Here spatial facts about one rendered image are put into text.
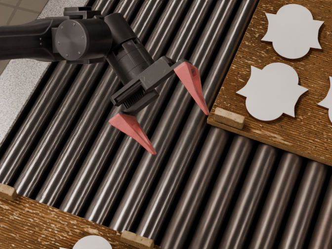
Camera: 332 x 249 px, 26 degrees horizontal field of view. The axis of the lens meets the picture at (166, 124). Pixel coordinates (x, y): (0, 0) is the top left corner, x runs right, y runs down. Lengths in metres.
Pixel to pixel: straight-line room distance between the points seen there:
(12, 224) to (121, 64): 0.42
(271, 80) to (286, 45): 0.10
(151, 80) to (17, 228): 0.44
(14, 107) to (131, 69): 0.48
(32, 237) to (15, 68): 0.39
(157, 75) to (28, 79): 0.53
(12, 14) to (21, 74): 1.33
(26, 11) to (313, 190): 1.71
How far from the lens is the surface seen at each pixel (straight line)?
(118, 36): 1.05
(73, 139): 1.40
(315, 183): 1.38
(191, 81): 1.01
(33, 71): 1.51
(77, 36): 1.00
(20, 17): 2.81
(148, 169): 1.36
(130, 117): 1.06
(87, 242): 1.28
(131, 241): 1.26
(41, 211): 1.32
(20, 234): 1.31
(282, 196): 1.35
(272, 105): 1.41
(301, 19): 1.55
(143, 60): 1.04
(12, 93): 1.49
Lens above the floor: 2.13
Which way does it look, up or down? 59 degrees down
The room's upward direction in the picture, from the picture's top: straight up
